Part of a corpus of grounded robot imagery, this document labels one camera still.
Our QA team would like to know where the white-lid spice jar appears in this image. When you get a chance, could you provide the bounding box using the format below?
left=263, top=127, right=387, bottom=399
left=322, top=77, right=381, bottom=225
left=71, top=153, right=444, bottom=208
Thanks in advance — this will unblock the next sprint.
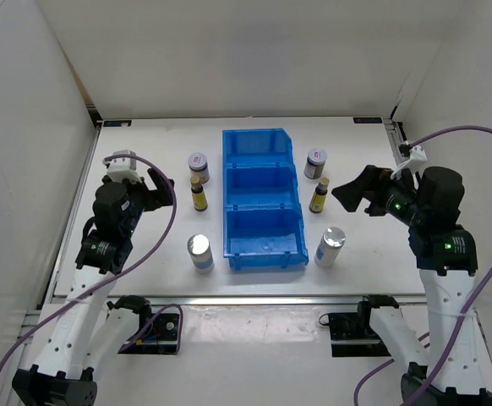
left=188, top=152, right=210, bottom=184
left=303, top=148, right=327, bottom=179

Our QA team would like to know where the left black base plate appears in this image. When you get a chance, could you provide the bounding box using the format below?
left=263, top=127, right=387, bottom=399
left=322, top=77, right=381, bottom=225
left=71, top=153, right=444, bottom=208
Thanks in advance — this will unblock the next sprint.
left=118, top=304, right=183, bottom=355

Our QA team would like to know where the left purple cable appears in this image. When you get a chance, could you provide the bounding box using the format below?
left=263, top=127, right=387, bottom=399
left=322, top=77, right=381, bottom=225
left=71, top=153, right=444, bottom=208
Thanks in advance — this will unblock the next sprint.
left=0, top=155, right=184, bottom=406

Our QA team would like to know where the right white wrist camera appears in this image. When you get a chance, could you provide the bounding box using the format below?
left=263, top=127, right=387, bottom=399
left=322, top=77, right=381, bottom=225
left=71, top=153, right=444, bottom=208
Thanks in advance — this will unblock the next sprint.
left=391, top=143, right=428, bottom=180

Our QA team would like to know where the silver-top white canister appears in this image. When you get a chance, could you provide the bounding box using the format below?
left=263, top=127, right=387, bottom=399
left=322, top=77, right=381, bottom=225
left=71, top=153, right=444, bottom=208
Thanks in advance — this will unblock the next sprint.
left=314, top=227, right=346, bottom=268
left=187, top=233, right=214, bottom=273

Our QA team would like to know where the blue three-compartment plastic bin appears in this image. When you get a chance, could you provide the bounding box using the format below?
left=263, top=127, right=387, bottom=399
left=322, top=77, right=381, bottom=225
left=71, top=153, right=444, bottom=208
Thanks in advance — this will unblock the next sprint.
left=222, top=128, right=309, bottom=271

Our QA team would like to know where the left black corner label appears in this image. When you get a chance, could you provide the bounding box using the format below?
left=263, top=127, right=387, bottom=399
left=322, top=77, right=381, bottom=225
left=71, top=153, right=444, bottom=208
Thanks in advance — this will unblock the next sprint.
left=102, top=120, right=132, bottom=128

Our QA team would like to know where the right white-lid spice jar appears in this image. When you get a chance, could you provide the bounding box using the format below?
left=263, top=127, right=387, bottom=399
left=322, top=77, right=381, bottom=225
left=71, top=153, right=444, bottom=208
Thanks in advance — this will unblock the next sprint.
left=303, top=148, right=327, bottom=179

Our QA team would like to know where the right small yellow-label bottle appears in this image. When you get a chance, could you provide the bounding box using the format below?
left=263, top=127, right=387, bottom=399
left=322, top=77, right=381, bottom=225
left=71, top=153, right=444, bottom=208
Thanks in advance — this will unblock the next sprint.
left=309, top=177, right=330, bottom=214

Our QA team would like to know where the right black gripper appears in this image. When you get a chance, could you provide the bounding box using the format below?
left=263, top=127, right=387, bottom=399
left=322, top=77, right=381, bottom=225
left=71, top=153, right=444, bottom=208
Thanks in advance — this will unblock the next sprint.
left=331, top=165, right=428, bottom=228

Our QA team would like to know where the right black corner label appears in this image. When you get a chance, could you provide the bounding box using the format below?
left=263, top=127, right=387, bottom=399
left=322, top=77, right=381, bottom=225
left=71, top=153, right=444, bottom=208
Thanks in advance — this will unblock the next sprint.
left=353, top=117, right=383, bottom=124

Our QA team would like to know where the small yellow-label bottle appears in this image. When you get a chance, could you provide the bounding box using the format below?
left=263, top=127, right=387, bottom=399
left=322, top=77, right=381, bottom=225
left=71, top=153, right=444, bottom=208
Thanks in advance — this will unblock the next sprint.
left=309, top=177, right=330, bottom=214
left=190, top=175, right=208, bottom=211

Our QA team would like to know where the left small yellow-label bottle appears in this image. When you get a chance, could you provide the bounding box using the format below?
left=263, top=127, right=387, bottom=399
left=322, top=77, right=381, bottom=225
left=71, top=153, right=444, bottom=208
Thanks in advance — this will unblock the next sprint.
left=190, top=175, right=208, bottom=211

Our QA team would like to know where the left aluminium rail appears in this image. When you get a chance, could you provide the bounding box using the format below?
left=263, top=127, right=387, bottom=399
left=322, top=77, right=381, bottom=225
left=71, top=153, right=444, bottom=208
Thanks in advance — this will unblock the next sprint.
left=36, top=122, right=101, bottom=310

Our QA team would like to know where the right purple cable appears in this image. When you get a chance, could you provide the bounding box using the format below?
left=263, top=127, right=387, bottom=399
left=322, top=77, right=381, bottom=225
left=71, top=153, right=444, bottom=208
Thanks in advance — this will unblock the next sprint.
left=353, top=124, right=492, bottom=406

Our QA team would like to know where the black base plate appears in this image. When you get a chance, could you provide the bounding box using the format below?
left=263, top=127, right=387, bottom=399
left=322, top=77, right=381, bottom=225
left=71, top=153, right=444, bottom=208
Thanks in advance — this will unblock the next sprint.
left=318, top=312, right=390, bottom=358
left=118, top=304, right=183, bottom=355

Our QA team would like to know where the purple cable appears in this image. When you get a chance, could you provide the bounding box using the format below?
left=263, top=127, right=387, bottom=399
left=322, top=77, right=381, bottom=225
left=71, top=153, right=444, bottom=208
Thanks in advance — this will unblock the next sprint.
left=0, top=155, right=184, bottom=406
left=353, top=124, right=492, bottom=406

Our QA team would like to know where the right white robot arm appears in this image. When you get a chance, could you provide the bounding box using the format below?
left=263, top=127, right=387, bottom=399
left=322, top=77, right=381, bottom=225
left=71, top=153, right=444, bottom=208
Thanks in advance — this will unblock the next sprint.
left=331, top=165, right=492, bottom=405

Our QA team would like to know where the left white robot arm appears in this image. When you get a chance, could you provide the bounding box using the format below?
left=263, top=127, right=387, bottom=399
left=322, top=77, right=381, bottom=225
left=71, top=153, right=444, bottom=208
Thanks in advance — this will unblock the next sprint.
left=12, top=168, right=176, bottom=405

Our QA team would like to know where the left white-lid spice jar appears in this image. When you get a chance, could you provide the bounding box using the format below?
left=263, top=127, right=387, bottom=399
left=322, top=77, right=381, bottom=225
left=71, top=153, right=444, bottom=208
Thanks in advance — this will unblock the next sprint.
left=188, top=152, right=210, bottom=184

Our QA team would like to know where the black corner label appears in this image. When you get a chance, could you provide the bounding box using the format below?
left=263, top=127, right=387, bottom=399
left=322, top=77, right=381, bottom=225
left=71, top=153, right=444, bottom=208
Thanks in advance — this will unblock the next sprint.
left=353, top=117, right=383, bottom=124
left=102, top=120, right=132, bottom=128

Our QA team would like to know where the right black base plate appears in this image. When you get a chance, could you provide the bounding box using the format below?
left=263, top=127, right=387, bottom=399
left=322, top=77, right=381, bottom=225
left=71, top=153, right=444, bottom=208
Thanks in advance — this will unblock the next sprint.
left=318, top=312, right=390, bottom=358

